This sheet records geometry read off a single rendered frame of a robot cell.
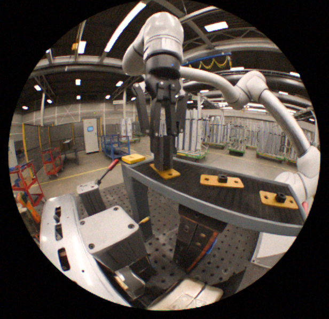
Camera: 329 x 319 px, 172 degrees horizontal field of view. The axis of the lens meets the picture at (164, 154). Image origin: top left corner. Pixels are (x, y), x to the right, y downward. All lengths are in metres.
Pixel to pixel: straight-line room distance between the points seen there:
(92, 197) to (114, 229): 0.26
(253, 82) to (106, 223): 0.78
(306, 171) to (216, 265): 0.58
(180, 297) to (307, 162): 0.60
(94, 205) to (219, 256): 0.62
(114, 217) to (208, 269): 0.50
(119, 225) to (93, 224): 0.05
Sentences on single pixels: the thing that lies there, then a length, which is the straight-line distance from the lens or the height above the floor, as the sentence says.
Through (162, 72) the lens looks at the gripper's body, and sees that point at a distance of 0.22.
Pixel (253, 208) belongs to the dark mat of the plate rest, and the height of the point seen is 1.16.
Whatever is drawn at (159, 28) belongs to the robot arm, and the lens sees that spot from 0.29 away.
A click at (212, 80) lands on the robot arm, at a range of 0.49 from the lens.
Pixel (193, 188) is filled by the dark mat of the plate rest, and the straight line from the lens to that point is 0.17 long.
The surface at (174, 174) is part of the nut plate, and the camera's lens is 0.21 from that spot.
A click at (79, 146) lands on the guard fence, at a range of 7.29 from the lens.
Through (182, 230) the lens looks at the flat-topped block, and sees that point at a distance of 0.27.
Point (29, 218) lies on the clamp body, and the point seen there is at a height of 1.02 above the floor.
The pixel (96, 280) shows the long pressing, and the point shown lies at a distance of 0.29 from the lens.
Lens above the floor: 1.25
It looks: 15 degrees down
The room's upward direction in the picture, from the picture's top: straight up
